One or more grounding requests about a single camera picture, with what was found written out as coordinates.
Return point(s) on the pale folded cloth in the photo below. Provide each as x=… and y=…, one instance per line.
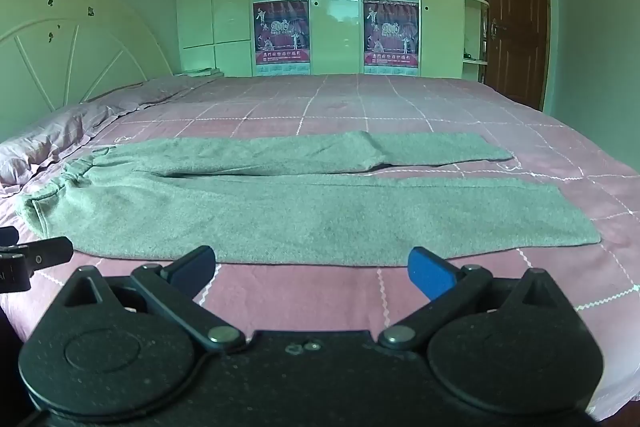
x=197, y=72

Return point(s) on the cream corner shelf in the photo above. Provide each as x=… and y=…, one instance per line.
x=472, y=2

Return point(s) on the cream arched headboard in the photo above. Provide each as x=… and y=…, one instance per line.
x=75, y=32

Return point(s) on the lilac pillow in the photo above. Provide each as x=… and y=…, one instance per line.
x=45, y=142
x=160, y=92

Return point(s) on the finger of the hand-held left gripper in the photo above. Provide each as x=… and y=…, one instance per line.
x=50, y=252
x=7, y=236

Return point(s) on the bed with pink checked sheet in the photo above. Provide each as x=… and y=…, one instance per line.
x=350, y=107

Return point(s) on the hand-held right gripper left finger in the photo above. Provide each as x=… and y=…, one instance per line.
x=192, y=268

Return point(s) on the brown wooden door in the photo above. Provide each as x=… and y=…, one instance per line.
x=515, y=7

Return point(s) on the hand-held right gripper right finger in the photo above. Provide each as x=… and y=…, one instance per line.
x=432, y=277

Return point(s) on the grey pants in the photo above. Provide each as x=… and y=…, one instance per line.
x=300, y=217

